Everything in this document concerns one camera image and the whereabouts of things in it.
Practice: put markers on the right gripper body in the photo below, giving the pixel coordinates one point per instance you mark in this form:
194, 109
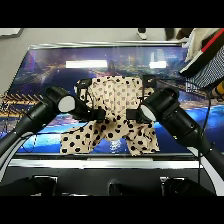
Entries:
132, 115

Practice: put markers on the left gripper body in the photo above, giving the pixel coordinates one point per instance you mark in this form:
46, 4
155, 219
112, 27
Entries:
97, 115

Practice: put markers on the beige black-dotted shirt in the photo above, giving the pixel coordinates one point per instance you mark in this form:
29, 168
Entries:
113, 93

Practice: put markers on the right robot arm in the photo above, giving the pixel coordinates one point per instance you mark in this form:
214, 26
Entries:
180, 121

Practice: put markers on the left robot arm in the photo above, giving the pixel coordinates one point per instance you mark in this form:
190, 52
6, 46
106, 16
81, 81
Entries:
36, 115

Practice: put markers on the person's legs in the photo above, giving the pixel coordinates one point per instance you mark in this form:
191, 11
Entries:
142, 33

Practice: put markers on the black red white garment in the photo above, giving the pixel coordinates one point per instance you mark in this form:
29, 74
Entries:
200, 61

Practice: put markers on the blue checked shirt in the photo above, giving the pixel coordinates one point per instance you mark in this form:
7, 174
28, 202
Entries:
208, 71

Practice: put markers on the cream garment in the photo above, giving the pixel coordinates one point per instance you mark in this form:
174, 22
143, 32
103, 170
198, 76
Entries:
196, 38

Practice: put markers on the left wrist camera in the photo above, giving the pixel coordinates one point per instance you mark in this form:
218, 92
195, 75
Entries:
82, 87

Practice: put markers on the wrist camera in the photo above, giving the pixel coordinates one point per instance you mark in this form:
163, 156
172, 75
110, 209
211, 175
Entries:
148, 82
82, 87

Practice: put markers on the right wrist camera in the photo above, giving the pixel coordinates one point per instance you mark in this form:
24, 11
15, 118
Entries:
148, 82

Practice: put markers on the silver frame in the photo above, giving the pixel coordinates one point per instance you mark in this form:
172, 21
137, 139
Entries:
100, 164

